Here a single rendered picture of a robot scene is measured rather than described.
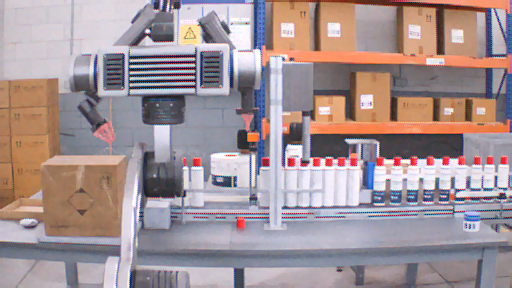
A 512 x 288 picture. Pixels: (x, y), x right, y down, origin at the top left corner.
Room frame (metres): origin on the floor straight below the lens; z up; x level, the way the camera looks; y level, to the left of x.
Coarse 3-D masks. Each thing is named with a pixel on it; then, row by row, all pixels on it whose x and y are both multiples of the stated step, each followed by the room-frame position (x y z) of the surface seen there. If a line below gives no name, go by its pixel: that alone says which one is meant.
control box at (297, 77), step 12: (288, 72) 2.42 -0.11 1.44; (300, 72) 2.47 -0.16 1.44; (312, 72) 2.55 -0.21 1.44; (288, 84) 2.42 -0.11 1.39; (300, 84) 2.47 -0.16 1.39; (312, 84) 2.55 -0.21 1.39; (288, 96) 2.42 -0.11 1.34; (300, 96) 2.47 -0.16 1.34; (312, 96) 2.55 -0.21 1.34; (288, 108) 2.42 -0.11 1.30; (300, 108) 2.47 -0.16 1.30; (312, 108) 2.55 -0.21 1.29
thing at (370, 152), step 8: (352, 144) 2.72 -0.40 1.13; (360, 144) 2.68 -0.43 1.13; (368, 144) 2.75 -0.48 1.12; (376, 144) 2.67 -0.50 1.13; (352, 152) 2.72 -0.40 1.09; (360, 152) 2.68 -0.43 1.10; (368, 152) 2.75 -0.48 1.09; (376, 152) 2.67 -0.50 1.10; (360, 160) 2.68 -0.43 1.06; (368, 160) 2.75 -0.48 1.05; (360, 168) 2.68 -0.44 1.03; (360, 184) 2.75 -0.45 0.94; (360, 192) 2.63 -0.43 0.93; (368, 192) 2.63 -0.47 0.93; (360, 200) 2.63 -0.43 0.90; (368, 200) 2.63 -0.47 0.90
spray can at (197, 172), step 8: (200, 160) 2.59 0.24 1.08; (192, 168) 2.58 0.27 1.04; (200, 168) 2.58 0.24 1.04; (192, 176) 2.58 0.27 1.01; (200, 176) 2.57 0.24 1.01; (192, 184) 2.58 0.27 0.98; (200, 184) 2.57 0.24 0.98; (192, 192) 2.58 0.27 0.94; (200, 192) 2.57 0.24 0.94; (192, 200) 2.58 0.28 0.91; (200, 200) 2.57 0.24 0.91
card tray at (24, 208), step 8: (16, 200) 2.66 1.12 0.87; (24, 200) 2.72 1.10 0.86; (32, 200) 2.72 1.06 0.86; (40, 200) 2.72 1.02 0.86; (8, 208) 2.56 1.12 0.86; (16, 208) 2.66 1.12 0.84; (24, 208) 2.67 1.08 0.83; (32, 208) 2.67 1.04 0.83; (40, 208) 2.68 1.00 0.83; (0, 216) 2.46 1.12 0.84; (8, 216) 2.46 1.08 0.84; (16, 216) 2.46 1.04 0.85; (24, 216) 2.46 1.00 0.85; (32, 216) 2.46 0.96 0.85; (40, 216) 2.46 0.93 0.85
